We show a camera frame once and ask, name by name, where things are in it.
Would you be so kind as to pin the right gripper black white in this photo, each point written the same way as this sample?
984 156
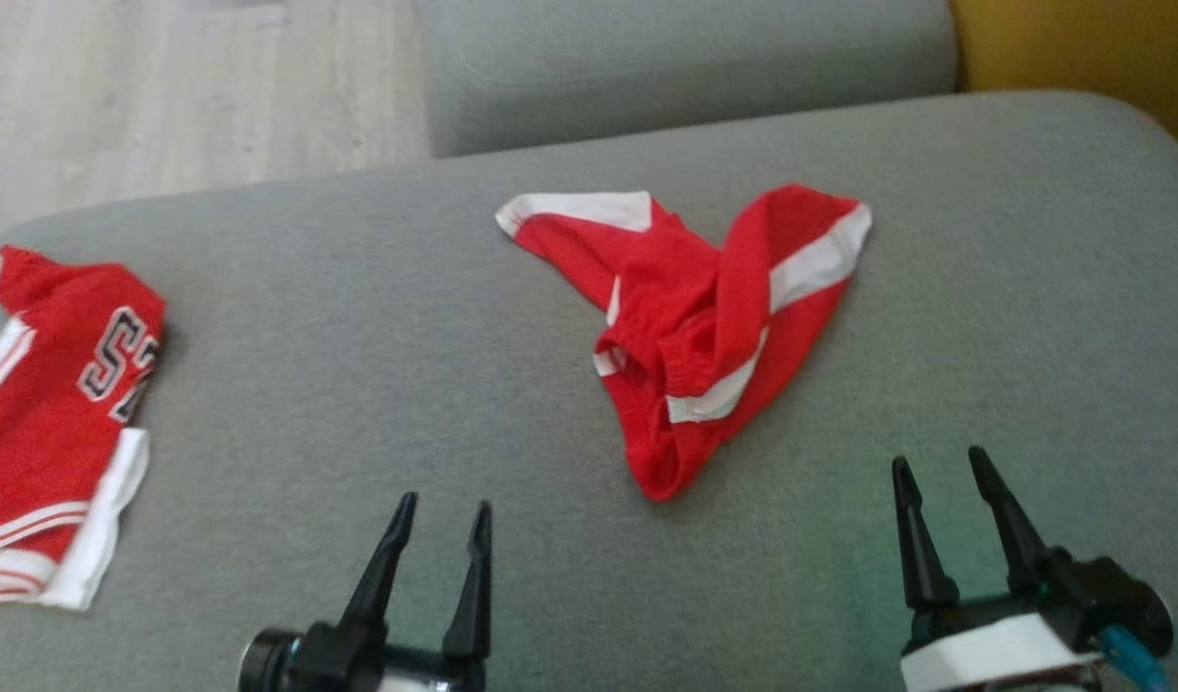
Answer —
993 649

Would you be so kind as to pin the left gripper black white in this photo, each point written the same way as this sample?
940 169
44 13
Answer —
349 663

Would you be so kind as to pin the red shorts with white bands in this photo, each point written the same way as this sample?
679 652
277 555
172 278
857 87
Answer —
685 288

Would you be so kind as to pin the red jersey with number print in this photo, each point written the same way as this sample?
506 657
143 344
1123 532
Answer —
41 423

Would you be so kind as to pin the large grey sofa seat cushion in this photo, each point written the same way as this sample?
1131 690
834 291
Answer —
358 384

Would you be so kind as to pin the yellow upholstered furniture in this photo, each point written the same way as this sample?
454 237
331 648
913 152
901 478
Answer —
1079 48

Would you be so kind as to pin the small grey sofa cushion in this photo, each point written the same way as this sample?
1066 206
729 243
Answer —
695 67

